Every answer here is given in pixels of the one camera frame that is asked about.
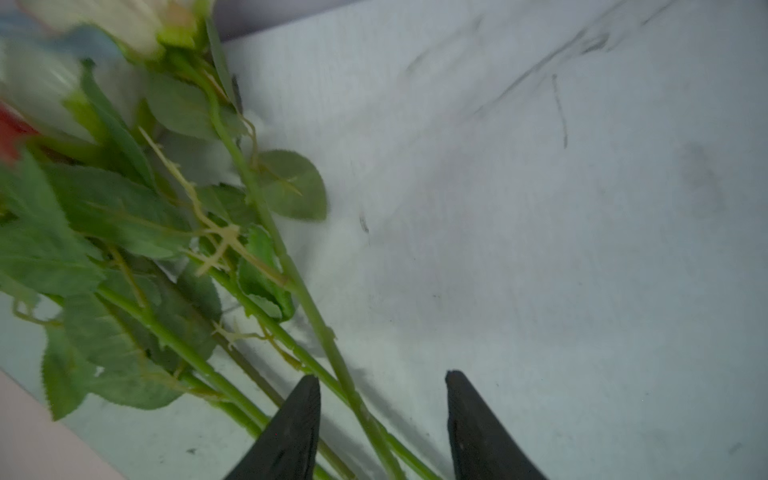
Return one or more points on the white blue fake flower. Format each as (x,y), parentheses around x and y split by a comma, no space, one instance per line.
(41,77)

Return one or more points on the cream fake rose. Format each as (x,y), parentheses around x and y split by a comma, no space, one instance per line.
(194,131)

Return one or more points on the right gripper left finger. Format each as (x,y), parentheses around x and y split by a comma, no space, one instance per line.
(287,448)

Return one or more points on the purple pink wrapping paper sheet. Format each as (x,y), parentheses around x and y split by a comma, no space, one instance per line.
(35,447)

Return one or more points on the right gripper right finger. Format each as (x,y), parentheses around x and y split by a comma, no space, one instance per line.
(481,447)

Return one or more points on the red pink fake rose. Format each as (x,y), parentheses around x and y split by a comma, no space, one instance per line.
(134,271)

